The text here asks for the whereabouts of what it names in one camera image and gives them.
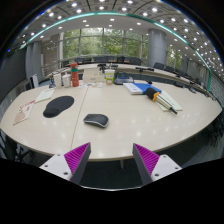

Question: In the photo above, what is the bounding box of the black computer mouse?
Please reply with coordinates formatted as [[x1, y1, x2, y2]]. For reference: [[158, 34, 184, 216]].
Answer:
[[83, 113, 110, 129]]

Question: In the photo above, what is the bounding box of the white book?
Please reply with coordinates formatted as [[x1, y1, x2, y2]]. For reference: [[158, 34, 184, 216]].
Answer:
[[122, 82, 144, 96]]

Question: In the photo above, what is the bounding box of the white standing board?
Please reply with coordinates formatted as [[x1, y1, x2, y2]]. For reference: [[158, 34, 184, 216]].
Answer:
[[29, 73, 40, 90]]

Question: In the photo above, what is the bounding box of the black mouse pad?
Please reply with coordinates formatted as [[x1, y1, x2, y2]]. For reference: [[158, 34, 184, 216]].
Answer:
[[42, 95, 75, 119]]

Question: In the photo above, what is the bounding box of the pale green paper sheet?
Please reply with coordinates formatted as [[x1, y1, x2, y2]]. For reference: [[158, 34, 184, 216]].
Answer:
[[34, 87, 56, 104]]

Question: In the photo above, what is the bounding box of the red thermos bottle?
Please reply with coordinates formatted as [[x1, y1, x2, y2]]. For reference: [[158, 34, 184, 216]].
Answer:
[[69, 61, 80, 88]]

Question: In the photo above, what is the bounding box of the white lidded ceramic mug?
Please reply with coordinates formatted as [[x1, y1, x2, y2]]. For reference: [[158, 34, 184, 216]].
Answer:
[[61, 73, 72, 88]]

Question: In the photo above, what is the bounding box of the group of dark office chairs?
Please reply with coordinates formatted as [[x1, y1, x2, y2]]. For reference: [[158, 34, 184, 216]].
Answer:
[[60, 55, 209, 96]]

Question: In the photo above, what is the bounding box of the green printed paper cup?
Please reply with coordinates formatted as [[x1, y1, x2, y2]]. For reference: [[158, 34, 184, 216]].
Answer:
[[104, 68, 116, 86]]

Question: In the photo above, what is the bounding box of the white cardboard box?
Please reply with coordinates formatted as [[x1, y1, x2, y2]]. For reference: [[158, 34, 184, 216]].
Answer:
[[82, 68, 106, 84]]

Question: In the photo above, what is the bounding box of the group of round ceiling lights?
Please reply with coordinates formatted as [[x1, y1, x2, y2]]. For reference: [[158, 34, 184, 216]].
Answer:
[[19, 0, 224, 68]]

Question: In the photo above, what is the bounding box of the stack of white paper cups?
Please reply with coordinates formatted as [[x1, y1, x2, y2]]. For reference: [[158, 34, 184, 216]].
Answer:
[[53, 73, 63, 89]]

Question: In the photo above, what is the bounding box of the colourful sticker sheet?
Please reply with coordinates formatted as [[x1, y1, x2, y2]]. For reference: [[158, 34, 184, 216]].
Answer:
[[79, 81, 104, 89]]

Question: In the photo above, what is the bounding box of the red and white brochure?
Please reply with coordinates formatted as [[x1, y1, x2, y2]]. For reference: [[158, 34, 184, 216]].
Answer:
[[12, 99, 36, 126]]

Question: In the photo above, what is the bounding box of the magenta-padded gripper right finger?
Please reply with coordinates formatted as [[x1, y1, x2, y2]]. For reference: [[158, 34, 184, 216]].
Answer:
[[132, 143, 183, 186]]

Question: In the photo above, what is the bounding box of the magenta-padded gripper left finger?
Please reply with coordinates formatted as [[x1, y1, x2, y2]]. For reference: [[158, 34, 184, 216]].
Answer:
[[39, 142, 92, 185]]

